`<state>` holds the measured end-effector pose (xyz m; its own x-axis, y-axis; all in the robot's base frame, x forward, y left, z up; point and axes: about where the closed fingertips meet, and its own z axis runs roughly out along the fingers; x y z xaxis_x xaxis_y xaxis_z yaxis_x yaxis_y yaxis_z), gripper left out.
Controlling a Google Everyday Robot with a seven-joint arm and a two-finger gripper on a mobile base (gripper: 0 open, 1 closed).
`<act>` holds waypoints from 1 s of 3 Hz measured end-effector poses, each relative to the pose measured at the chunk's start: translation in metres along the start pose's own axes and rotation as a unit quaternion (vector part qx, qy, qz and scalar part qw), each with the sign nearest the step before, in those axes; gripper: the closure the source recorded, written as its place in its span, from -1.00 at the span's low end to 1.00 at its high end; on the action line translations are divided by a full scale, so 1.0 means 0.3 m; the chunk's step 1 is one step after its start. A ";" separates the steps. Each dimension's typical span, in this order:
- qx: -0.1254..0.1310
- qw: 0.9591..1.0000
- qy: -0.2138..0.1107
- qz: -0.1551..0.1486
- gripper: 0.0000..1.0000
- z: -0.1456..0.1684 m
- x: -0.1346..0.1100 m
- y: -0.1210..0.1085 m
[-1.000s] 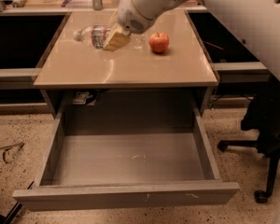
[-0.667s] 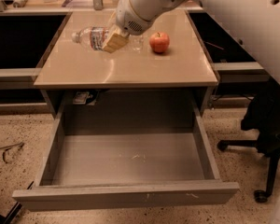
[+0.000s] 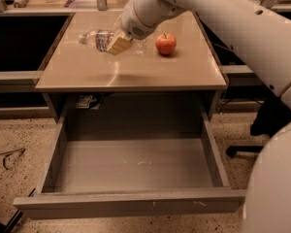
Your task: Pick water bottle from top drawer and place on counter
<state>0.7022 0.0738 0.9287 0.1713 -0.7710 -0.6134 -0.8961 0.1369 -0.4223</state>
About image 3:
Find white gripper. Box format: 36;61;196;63
107;0;155;55

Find clear plastic water bottle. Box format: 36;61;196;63
79;29;146;55

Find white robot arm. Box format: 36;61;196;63
108;0;291;233

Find grey cabinet counter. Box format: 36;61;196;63
34;9;228;121

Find grey open drawer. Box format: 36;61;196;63
13;94;247;220

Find red apple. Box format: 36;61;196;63
155;33;177;55

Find label sticker inside cabinet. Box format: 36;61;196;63
77;95;93;109

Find black office chair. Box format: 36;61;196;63
225;96;291;158

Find cable on floor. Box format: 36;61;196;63
0;148;26;171

